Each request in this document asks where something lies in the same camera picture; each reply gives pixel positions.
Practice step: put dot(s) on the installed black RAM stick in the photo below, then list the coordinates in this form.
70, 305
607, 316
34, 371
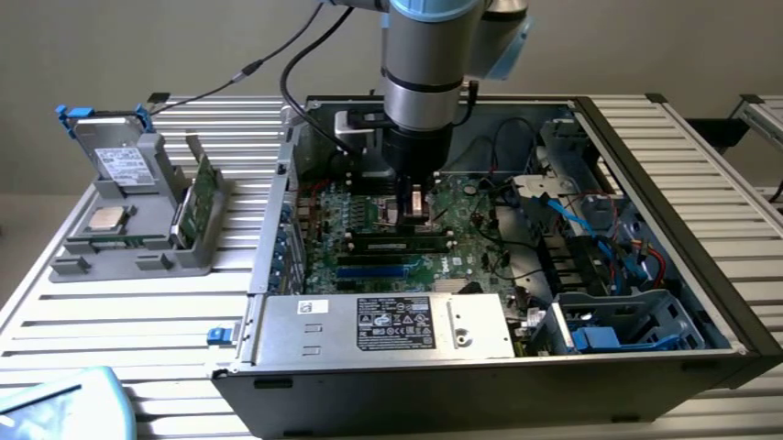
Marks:
398, 243

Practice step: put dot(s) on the coin cell battery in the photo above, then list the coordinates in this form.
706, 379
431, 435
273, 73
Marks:
470, 187

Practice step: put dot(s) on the green Dell motherboard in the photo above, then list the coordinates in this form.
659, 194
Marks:
465, 220

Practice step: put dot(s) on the blue case latch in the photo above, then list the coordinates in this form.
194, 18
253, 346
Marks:
222, 334

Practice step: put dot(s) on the silver CPU chip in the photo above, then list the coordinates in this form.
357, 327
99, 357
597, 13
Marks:
110, 217

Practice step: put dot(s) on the metal drive cage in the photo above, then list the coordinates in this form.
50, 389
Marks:
563, 174

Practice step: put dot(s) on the hard disk with blue bracket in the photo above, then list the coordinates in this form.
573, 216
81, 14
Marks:
119, 151

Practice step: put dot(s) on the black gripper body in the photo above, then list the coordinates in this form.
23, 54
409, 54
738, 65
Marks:
418, 149

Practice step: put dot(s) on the green graphics card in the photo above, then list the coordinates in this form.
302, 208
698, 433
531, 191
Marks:
199, 206

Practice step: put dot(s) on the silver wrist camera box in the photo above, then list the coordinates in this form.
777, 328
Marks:
355, 137

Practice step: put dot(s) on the open black PC case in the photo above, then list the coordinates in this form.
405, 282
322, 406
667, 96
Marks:
490, 394

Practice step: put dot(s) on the silver power supply unit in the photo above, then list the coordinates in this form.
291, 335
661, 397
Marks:
379, 327

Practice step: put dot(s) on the grey metal disk bay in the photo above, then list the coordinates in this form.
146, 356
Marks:
625, 321

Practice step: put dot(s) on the green RAM stick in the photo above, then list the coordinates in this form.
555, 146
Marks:
119, 243

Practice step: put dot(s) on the silver chipset heatsink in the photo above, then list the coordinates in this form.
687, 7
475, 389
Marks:
453, 286

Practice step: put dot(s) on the grey plastic parts rack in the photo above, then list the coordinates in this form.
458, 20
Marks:
141, 238

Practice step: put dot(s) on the black expansion slot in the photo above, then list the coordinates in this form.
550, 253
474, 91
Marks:
367, 260

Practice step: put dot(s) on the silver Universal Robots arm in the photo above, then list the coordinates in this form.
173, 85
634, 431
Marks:
422, 55

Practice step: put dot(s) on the light blue plastic cover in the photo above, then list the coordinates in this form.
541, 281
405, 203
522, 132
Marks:
62, 403

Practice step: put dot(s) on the CPU socket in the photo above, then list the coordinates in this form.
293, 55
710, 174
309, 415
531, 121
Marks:
391, 206

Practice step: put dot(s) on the neighbouring metal slat table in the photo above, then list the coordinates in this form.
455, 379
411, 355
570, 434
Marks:
762, 137

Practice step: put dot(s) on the blue expansion slot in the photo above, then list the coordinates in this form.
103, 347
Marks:
371, 271

